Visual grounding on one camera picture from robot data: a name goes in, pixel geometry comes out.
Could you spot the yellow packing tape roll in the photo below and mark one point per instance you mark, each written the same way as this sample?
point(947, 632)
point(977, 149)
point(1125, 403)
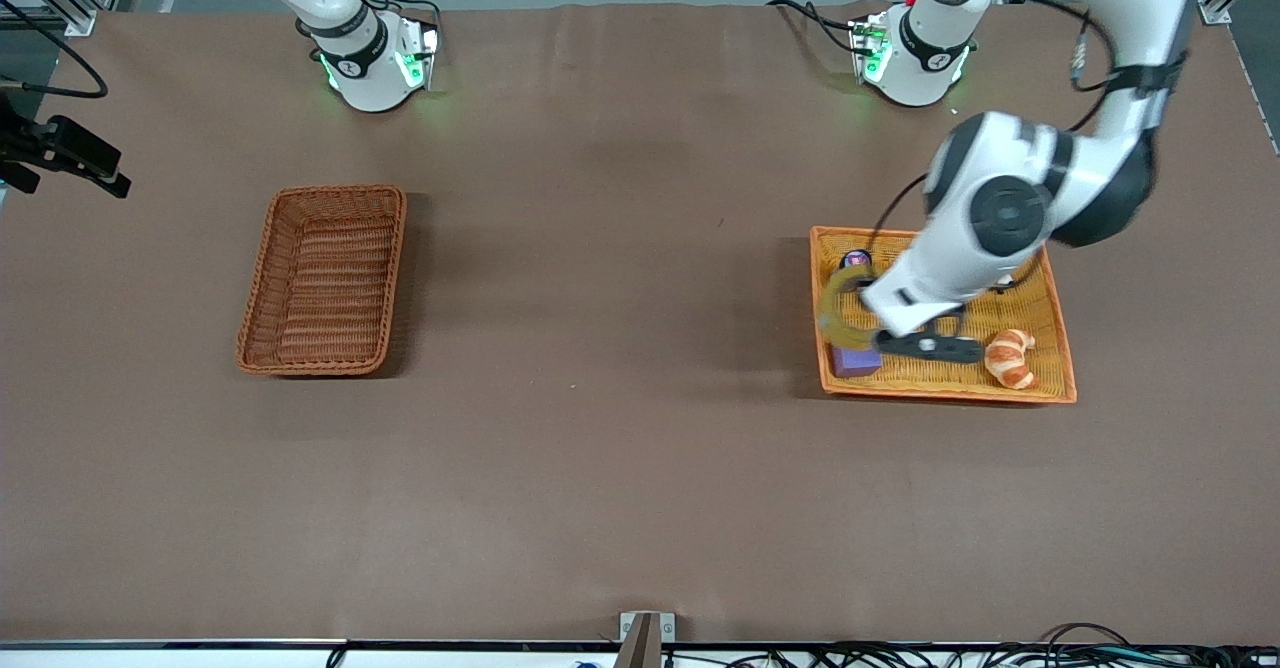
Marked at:
point(832, 318)

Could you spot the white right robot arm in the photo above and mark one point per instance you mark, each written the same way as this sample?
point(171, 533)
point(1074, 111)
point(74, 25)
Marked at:
point(370, 78)

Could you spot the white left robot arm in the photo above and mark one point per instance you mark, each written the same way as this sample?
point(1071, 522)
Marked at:
point(1000, 213)

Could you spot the orange yellow woven basket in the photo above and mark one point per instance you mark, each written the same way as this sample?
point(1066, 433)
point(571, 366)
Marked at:
point(1045, 348)

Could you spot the brown wicker basket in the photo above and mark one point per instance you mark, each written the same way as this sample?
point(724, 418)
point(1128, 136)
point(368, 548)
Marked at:
point(330, 288)

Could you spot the purple foam cube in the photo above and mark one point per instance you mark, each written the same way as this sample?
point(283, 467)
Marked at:
point(850, 363)

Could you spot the toy croissant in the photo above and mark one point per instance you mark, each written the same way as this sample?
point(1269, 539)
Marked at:
point(1010, 363)

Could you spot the small jar dark lid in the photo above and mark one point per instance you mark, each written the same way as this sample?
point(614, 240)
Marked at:
point(856, 258)

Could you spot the metal bracket with post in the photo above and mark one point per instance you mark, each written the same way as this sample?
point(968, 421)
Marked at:
point(640, 648)

